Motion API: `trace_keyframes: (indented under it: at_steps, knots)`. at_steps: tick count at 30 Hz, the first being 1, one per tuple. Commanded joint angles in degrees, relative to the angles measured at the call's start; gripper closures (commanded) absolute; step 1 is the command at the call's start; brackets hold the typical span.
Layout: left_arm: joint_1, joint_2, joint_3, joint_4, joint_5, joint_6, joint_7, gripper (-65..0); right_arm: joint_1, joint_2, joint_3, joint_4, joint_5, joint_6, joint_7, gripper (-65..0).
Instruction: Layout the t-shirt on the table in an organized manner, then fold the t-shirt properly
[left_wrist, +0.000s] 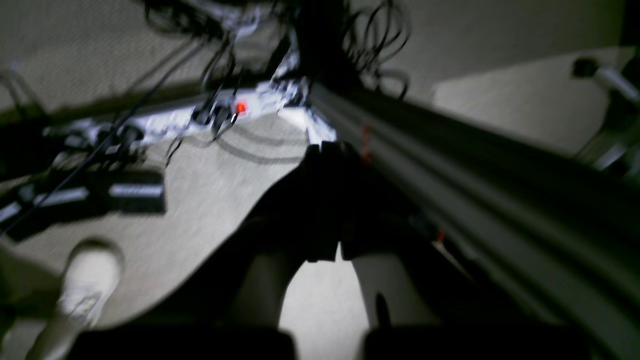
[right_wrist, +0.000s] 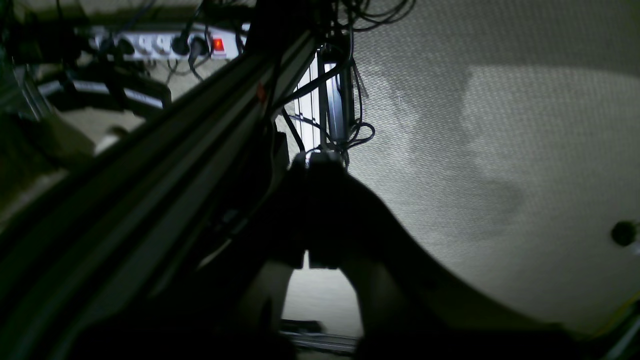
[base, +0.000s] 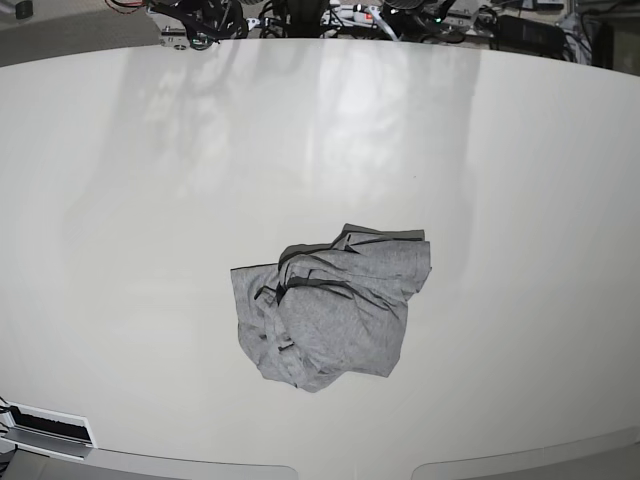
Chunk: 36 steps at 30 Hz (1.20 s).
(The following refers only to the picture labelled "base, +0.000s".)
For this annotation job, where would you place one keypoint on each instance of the grey t-shirt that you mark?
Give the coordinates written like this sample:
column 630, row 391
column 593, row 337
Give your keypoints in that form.
column 323, row 310

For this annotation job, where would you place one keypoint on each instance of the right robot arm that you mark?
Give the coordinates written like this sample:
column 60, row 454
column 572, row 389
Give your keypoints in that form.
column 197, row 25

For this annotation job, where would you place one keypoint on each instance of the white power strip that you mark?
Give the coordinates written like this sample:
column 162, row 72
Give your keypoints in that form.
column 350, row 15

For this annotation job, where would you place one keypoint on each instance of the black power adapter box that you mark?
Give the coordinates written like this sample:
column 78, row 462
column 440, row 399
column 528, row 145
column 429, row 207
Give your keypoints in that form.
column 510, row 32

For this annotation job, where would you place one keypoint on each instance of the white cable slot box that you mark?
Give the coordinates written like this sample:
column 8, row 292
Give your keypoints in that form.
column 47, row 432

